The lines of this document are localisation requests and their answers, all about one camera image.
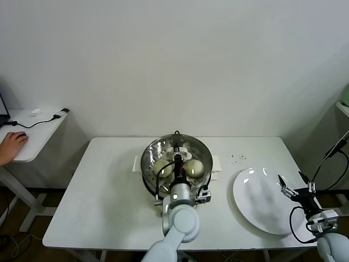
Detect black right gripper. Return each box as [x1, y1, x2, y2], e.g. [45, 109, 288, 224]
[277, 170, 324, 217]

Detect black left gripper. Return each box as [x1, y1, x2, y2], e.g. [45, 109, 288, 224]
[172, 140, 190, 186]

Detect glass lid with cream handle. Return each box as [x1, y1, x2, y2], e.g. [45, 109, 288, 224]
[141, 135, 214, 196]

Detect white steamed baozi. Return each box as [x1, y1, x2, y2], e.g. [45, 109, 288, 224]
[186, 160, 204, 178]
[154, 160, 173, 178]

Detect perforated steel steamer basket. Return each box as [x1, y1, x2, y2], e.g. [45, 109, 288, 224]
[141, 135, 214, 195]

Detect person's bare hand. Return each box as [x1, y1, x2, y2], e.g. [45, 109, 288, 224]
[0, 131, 29, 166]

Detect white oval plate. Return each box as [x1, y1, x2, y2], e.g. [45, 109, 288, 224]
[232, 168, 305, 236]

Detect scattered black crumbs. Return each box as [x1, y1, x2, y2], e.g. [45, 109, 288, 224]
[227, 153, 248, 165]

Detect pale green object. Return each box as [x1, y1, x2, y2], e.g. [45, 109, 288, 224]
[340, 84, 349, 108]

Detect white side table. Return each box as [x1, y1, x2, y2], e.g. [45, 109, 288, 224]
[0, 108, 71, 233]

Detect black laptop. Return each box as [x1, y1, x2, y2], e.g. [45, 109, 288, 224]
[0, 91, 11, 128]

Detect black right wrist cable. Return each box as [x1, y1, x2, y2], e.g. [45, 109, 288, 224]
[288, 206, 320, 243]

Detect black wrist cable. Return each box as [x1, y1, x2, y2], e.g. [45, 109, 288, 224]
[288, 206, 320, 243]
[154, 159, 177, 205]

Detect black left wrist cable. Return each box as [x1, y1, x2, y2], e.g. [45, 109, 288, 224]
[154, 159, 177, 205]

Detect black hanging cable with connector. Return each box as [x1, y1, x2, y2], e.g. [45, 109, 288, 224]
[309, 135, 349, 192]

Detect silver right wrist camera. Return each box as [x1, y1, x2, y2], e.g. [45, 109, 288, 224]
[321, 209, 339, 230]

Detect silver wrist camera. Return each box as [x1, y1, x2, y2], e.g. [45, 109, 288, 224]
[195, 188, 212, 204]
[321, 209, 339, 230]

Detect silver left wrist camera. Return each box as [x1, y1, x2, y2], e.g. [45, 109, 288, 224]
[195, 188, 212, 204]

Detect black cable adapter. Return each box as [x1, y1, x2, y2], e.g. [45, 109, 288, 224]
[53, 108, 70, 120]

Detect black laptop cable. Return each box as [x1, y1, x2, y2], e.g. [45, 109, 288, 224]
[10, 116, 55, 129]

